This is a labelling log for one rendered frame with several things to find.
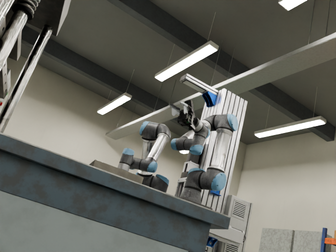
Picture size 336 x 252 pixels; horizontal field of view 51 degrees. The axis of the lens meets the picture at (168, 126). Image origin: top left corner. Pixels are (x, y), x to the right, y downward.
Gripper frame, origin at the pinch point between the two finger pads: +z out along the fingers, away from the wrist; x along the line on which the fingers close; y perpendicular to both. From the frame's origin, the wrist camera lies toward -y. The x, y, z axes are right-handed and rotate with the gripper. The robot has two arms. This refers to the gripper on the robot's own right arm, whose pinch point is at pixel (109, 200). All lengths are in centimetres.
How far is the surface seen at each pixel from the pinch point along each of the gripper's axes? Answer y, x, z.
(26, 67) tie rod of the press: -76, -9, -57
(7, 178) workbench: -53, -127, 21
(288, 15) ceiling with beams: 186, 116, -339
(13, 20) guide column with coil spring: -78, -84, -42
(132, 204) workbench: -21, -127, 17
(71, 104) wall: -30, 647, -283
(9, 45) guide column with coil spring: -75, -83, -32
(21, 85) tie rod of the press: -74, -9, -45
